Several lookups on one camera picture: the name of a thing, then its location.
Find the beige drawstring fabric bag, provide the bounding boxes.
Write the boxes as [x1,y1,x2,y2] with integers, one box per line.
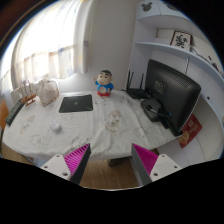
[37,79,59,106]

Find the red booklet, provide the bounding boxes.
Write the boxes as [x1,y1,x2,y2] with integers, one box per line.
[179,114,202,148]

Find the white round computer mouse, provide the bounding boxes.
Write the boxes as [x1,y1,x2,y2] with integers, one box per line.
[49,120,61,132]

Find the white sheer curtain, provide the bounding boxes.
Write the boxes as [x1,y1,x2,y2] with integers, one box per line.
[0,0,95,96]

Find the black keyboard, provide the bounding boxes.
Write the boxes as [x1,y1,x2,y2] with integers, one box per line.
[5,101,24,125]

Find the wooden model ship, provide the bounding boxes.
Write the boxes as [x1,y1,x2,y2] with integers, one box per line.
[19,81,38,107]

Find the cartoon boy figurine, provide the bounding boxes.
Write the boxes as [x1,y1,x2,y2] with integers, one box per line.
[94,69,114,97]

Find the white patterned tablecloth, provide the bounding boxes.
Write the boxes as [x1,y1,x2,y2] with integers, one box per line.
[3,91,174,160]

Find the black computer monitor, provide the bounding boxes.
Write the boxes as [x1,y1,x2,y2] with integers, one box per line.
[141,59,201,136]

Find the black wifi router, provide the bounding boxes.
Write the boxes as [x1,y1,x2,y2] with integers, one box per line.
[126,71,149,99]

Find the framed calligraphy picture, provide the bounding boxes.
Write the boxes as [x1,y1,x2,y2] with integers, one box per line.
[170,31,192,50]

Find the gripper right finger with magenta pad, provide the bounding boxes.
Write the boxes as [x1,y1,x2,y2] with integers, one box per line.
[131,144,181,186]

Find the white wall shelf unit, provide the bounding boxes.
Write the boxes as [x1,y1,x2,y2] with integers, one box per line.
[129,0,224,160]

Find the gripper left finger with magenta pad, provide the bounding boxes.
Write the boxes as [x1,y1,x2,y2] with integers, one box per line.
[41,144,91,184]

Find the black mouse pad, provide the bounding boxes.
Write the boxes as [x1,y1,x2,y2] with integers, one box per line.
[59,94,93,113]

